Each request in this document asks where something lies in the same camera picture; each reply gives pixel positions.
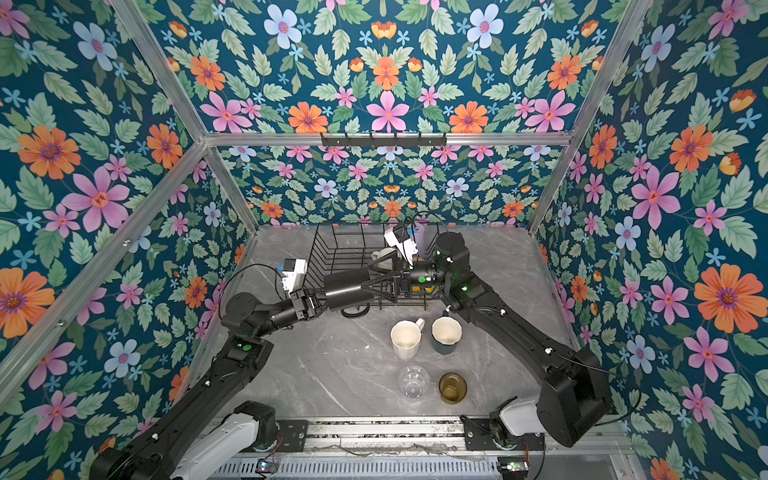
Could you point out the clear glass cup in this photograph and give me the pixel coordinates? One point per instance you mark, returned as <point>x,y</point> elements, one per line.
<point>414,381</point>

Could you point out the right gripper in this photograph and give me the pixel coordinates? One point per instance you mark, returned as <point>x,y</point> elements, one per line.
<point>407,279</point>

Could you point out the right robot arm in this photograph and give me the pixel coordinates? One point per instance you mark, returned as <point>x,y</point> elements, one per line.
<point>574,393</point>

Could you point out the black hook rail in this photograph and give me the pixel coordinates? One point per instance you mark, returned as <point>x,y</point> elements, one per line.
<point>371,140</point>

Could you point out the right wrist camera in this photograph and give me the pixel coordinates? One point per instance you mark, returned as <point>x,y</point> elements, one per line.
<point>399,237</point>

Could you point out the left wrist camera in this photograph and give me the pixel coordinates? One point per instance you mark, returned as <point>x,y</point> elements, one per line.
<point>293,273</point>

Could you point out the dark green mug white inside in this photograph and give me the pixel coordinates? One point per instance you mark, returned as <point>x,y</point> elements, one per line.
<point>446,333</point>

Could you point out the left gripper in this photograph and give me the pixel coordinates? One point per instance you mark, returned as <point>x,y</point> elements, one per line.
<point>305,305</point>

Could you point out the lilac plastic cup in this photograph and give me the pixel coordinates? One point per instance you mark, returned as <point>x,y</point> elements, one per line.
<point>420,237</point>

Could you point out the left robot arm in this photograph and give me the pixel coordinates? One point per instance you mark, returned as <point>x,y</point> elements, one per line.
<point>176,446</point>

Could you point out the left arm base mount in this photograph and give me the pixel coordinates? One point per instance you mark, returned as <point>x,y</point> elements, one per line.
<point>287,436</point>

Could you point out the black mug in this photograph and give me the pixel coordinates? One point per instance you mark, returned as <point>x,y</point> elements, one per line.
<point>344,292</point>

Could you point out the white mug red inside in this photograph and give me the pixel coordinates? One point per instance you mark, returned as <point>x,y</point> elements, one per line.
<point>383,259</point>

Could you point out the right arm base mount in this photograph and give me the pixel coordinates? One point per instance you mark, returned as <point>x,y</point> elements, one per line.
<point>485,434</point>

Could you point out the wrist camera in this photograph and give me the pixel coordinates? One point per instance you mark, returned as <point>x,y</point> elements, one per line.
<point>399,237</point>
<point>293,273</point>

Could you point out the olive green glass cup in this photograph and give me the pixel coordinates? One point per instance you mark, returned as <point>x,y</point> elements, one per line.
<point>452,388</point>

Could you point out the black wire dish rack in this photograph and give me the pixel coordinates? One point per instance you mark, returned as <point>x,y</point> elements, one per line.
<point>346,247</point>

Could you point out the white faceted mug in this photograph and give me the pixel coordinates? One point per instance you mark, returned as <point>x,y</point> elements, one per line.
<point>406,338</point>

